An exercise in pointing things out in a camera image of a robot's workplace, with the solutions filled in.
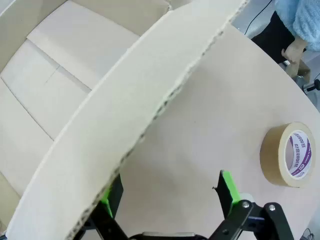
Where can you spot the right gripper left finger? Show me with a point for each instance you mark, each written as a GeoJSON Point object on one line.
{"type": "Point", "coordinates": [113, 200]}

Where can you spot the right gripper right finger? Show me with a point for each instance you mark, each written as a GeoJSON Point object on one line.
{"type": "Point", "coordinates": [232, 195]}

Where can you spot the brown packing tape roll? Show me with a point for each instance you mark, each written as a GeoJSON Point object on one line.
{"type": "Point", "coordinates": [272, 160]}

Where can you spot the brown cardboard shipping box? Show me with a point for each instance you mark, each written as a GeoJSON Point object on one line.
{"type": "Point", "coordinates": [125, 112]}

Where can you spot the person's left forearm blue sleeve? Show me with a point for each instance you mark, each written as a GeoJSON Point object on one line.
{"type": "Point", "coordinates": [307, 25]}

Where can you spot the person's left hand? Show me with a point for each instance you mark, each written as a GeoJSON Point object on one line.
{"type": "Point", "coordinates": [293, 51]}

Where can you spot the person in blue fleece jacket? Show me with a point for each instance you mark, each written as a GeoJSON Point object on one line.
{"type": "Point", "coordinates": [272, 37]}

